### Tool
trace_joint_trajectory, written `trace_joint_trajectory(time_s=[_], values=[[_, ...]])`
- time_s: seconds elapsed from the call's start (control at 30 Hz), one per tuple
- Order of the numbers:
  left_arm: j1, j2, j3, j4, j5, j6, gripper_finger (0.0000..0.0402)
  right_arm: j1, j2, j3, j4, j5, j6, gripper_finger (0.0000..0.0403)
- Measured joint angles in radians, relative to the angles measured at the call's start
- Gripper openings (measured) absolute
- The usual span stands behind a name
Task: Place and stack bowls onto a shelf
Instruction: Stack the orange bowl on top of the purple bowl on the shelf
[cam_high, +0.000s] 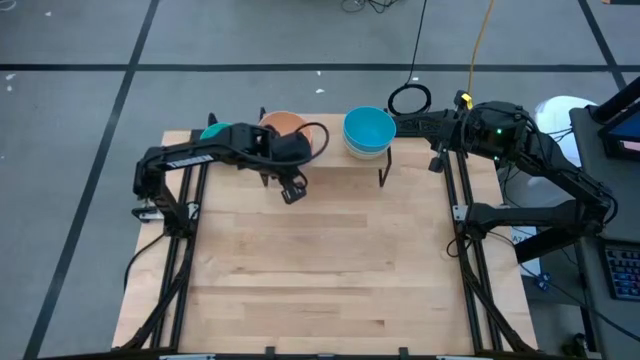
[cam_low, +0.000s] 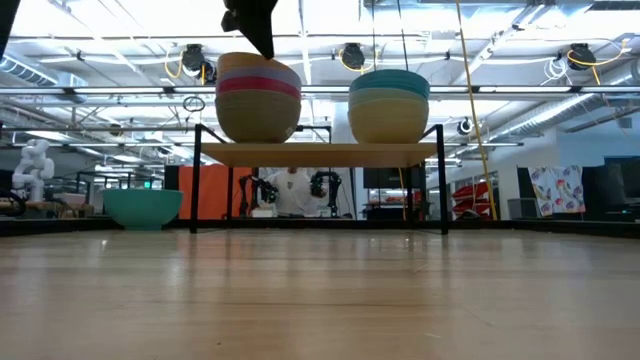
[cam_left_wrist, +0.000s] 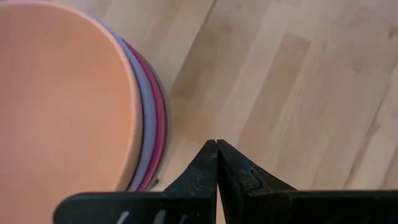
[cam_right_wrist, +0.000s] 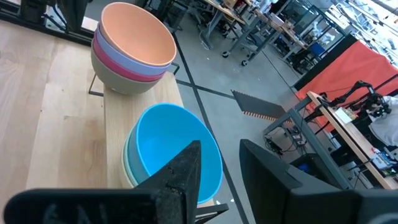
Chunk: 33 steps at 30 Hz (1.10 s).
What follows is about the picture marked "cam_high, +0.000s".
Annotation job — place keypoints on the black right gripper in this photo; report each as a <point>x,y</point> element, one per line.
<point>450,127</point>

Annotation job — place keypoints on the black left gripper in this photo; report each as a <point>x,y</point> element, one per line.
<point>290,147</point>

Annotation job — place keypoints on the orange plastic bowl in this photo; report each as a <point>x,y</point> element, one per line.
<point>282,124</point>

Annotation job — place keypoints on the blue plastic bowl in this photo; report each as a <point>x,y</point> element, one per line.
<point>370,127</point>

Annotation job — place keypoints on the white plastic bowl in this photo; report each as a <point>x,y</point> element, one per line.
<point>367,156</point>

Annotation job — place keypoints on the teal plastic bowl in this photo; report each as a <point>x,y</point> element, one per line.
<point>215,131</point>

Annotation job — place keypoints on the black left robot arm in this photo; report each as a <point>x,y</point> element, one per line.
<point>190,161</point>

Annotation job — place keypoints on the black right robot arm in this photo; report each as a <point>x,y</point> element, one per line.
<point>525,216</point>

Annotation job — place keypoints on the wooden shelf with black legs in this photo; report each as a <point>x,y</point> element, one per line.
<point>335,157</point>

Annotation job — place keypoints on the white round object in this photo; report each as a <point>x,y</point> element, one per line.
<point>560,112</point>

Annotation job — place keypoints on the white paper sheet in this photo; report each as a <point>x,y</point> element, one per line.
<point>522,234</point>

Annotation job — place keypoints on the black and silver table clamp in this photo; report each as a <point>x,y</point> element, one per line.
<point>147,215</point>

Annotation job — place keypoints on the black beam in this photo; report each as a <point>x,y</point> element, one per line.
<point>545,247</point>

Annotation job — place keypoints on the blue connectors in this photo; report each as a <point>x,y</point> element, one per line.
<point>541,281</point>

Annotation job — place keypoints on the black pole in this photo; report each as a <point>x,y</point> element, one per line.
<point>617,100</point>

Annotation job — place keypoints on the black screen device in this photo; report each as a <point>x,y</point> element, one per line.
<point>622,135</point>

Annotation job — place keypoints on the grey desk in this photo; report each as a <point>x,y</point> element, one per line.
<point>627,210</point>

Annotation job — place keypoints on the black keyboard with blue keys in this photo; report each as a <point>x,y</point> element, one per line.
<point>625,272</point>

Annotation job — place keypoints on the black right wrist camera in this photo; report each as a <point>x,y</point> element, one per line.
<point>436,162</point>

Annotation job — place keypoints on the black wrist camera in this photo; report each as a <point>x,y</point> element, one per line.
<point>294,195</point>
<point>436,162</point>

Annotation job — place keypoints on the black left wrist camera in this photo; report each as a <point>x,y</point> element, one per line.
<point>294,195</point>

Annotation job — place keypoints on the black aluminium table frame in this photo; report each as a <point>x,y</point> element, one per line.
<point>462,182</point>

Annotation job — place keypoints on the silver metal bracket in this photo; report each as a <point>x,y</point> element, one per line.
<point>460,213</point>
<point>192,211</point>

